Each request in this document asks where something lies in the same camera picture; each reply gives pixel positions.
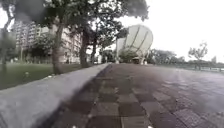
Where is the dark bush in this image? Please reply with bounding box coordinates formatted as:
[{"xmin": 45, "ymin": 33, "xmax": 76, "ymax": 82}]
[
  {"xmin": 99, "ymin": 48, "xmax": 116, "ymax": 64},
  {"xmin": 118, "ymin": 48, "xmax": 138, "ymax": 64}
]

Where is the tall tree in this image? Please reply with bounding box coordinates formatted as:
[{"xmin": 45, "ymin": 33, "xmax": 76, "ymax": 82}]
[
  {"xmin": 88, "ymin": 19, "xmax": 129, "ymax": 65},
  {"xmin": 0, "ymin": 0, "xmax": 17, "ymax": 73},
  {"xmin": 66, "ymin": 0, "xmax": 150, "ymax": 69},
  {"xmin": 14, "ymin": 0, "xmax": 101, "ymax": 76}
]

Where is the white domed structure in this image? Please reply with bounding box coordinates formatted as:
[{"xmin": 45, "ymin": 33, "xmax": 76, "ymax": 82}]
[{"xmin": 115, "ymin": 23, "xmax": 155, "ymax": 65}]

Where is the checkered brick paved path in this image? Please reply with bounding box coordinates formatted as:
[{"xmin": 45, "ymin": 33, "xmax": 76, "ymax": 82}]
[{"xmin": 41, "ymin": 63, "xmax": 224, "ymax": 128}]

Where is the multi-storey building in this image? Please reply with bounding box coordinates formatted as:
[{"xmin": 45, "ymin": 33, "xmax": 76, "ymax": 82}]
[{"xmin": 13, "ymin": 21, "xmax": 84, "ymax": 65}]

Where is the row of distant trees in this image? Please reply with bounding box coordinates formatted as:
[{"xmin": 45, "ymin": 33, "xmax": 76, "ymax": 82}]
[{"xmin": 146, "ymin": 48, "xmax": 186, "ymax": 66}]

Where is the low bushy tree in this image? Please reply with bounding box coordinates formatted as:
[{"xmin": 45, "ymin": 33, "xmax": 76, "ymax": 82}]
[{"xmin": 31, "ymin": 33, "xmax": 56, "ymax": 64}]

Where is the grey concrete kerb strip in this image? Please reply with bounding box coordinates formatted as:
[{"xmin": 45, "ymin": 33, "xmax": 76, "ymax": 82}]
[{"xmin": 0, "ymin": 62, "xmax": 112, "ymax": 128}]

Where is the small sparse tree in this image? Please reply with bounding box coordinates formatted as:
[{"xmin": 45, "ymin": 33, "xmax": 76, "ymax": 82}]
[{"xmin": 187, "ymin": 41, "xmax": 209, "ymax": 71}]

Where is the grass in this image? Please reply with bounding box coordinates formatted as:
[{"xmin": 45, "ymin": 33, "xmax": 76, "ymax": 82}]
[{"xmin": 0, "ymin": 62, "xmax": 88, "ymax": 91}]

